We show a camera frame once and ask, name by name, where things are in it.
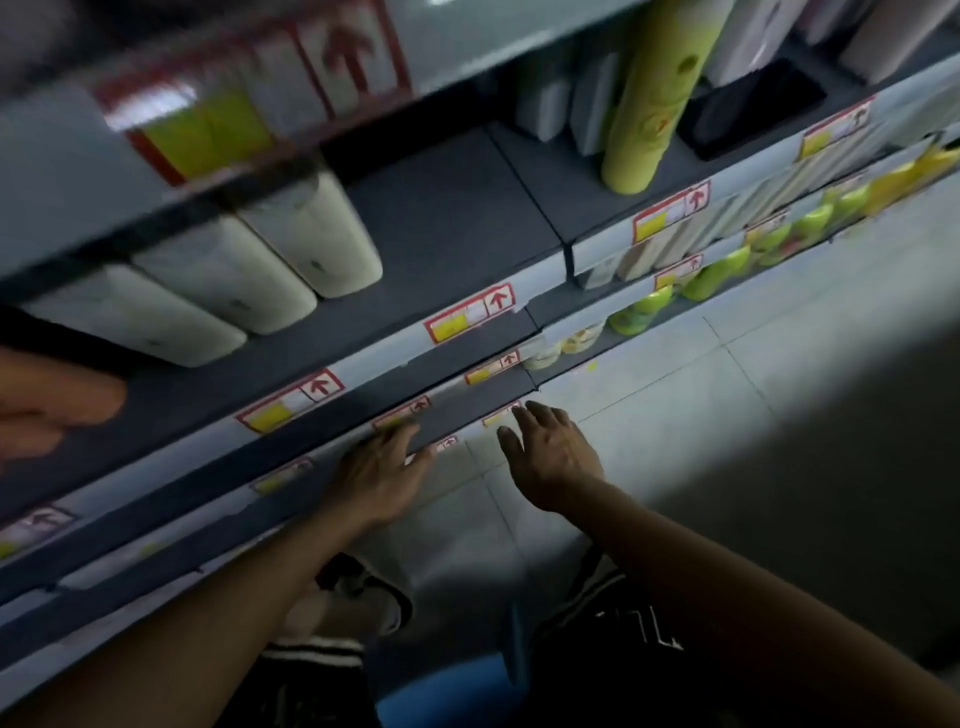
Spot orange shampoo bottle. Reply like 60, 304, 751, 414
0, 416, 67, 460
0, 348, 127, 433

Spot yellow squat bottle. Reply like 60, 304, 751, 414
862, 142, 960, 220

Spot person's left forearm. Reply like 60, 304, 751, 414
0, 517, 376, 728

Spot yellow shampoo bottle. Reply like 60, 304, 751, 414
599, 0, 738, 196

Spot person's left shoe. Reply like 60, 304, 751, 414
314, 553, 415, 639

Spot person's right hand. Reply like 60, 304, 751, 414
496, 400, 607, 516

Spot black tray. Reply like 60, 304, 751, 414
678, 58, 828, 160

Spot person's black shorts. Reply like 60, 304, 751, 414
217, 547, 751, 728

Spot person's right forearm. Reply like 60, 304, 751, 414
551, 479, 960, 728

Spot cream square bottle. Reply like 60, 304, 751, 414
131, 215, 319, 337
22, 262, 249, 369
236, 172, 384, 300

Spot person's left hand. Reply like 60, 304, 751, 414
320, 421, 437, 536

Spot grey metal shelf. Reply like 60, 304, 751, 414
0, 0, 960, 714

